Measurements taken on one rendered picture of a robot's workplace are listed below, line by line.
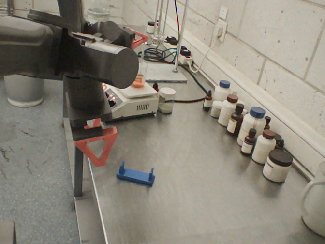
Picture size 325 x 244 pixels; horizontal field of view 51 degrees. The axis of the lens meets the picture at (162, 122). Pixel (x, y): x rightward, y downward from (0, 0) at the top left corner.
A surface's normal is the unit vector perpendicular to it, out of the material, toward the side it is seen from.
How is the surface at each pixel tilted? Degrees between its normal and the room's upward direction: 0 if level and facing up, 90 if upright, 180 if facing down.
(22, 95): 94
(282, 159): 0
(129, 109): 90
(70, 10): 143
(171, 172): 0
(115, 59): 84
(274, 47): 90
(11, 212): 0
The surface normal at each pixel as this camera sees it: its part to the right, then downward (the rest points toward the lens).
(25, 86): 0.33, 0.55
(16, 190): 0.15, -0.87
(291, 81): -0.94, 0.03
